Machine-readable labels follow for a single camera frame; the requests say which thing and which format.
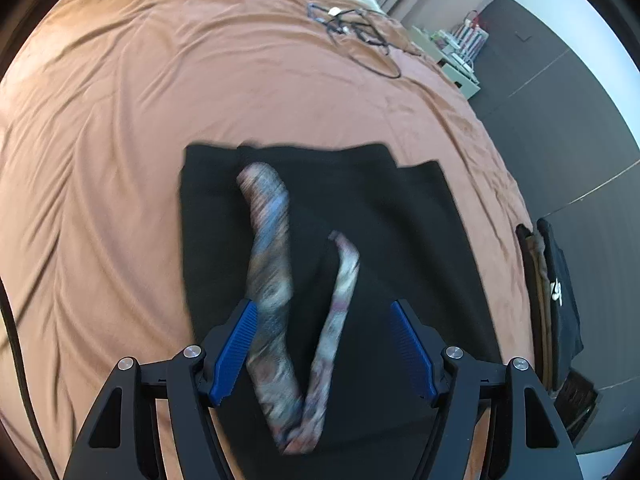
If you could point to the striped bag on cabinet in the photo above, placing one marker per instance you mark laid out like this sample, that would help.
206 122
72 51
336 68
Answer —
469 37

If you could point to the cream bedside drawer cabinet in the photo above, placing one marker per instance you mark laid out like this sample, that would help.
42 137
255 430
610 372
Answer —
456 71

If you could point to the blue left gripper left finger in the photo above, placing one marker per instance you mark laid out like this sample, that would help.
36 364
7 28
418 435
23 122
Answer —
226 347

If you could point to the stack of folded dark clothes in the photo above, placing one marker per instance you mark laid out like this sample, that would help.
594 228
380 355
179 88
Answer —
557 334

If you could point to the black t-shirt floral trim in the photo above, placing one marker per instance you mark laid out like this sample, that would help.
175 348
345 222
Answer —
412 245

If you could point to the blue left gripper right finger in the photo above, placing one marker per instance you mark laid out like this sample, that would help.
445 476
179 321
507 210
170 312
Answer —
420 346

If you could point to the orange brown duvet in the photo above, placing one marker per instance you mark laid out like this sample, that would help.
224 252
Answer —
97 111

